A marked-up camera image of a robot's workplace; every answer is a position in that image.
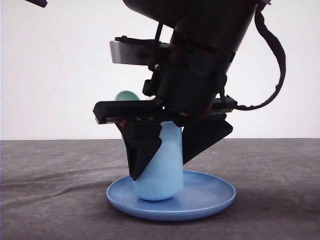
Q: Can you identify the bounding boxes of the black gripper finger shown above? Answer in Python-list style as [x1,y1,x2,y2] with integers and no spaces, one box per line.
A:
[182,114,233,164]
[115,120,162,181]

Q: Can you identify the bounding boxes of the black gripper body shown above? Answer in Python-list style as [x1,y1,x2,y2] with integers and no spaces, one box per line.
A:
[93,42,238,124]
[25,0,48,8]

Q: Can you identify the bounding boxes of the light blue plastic cup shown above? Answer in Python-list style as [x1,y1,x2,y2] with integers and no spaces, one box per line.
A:
[134,121,184,201]

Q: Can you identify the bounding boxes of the mint green plastic spoon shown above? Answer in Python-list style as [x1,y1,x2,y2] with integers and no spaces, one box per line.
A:
[114,90,140,101]

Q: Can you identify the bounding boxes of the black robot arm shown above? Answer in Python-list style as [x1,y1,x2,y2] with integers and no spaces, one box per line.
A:
[93,0,274,180]

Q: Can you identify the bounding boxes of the blue plastic plate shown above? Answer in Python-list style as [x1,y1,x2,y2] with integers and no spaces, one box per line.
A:
[106,170,236,222]

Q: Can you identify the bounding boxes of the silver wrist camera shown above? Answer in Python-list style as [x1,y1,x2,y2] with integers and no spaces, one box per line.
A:
[109,36,171,66]

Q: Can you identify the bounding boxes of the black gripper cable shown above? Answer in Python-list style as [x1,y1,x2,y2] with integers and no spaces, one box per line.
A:
[232,4,288,111]

